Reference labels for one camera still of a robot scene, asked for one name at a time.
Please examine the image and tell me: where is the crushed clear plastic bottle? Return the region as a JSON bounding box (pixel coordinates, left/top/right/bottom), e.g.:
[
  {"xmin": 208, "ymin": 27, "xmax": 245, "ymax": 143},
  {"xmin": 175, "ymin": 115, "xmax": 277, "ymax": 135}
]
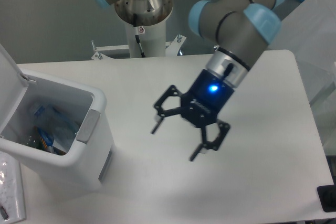
[{"xmin": 28, "ymin": 102, "xmax": 79, "ymax": 153}]

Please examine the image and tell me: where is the black device at table edge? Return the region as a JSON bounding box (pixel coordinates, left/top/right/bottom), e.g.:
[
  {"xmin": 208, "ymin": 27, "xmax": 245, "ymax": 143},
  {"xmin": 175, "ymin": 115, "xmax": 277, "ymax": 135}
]
[{"xmin": 317, "ymin": 185, "xmax": 335, "ymax": 212}]

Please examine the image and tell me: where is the white trash can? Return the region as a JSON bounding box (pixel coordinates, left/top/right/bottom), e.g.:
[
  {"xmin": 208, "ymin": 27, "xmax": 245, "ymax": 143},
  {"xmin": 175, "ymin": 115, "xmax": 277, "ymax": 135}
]
[{"xmin": 1, "ymin": 48, "xmax": 114, "ymax": 191}]

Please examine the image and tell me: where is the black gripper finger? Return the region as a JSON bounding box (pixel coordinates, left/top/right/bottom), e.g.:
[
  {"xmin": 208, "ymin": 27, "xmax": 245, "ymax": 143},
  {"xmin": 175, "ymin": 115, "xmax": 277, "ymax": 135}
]
[
  {"xmin": 189, "ymin": 119, "xmax": 231, "ymax": 162},
  {"xmin": 150, "ymin": 84, "xmax": 186, "ymax": 135}
]

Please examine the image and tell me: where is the clear plastic sheet tray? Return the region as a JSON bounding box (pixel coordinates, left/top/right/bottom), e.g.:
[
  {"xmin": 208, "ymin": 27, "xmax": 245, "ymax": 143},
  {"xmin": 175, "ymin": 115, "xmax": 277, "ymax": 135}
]
[{"xmin": 1, "ymin": 152, "xmax": 26, "ymax": 223}]

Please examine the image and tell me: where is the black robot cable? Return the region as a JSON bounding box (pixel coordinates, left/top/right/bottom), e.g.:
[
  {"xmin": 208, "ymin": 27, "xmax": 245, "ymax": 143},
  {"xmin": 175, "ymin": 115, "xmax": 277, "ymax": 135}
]
[{"xmin": 133, "ymin": 14, "xmax": 146, "ymax": 58}]

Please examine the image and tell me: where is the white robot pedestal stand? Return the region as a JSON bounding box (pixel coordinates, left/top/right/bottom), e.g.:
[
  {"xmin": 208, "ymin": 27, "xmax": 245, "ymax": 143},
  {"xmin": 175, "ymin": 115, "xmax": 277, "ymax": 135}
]
[{"xmin": 91, "ymin": 17, "xmax": 186, "ymax": 60}]

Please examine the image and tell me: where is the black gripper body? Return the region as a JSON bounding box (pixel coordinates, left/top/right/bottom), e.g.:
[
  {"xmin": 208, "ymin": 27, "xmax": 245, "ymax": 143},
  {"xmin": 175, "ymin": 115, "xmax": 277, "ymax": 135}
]
[{"xmin": 181, "ymin": 69, "xmax": 234, "ymax": 128}]

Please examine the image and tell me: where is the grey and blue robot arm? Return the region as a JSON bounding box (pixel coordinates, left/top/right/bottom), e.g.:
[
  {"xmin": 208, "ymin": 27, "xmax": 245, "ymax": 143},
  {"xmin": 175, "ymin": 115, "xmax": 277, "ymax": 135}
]
[{"xmin": 95, "ymin": 0, "xmax": 285, "ymax": 161}]

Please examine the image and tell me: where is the colourful snack wrapper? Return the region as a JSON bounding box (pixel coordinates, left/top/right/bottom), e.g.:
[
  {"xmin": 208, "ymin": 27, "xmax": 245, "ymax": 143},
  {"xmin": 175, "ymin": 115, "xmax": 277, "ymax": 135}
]
[{"xmin": 34, "ymin": 126, "xmax": 66, "ymax": 156}]

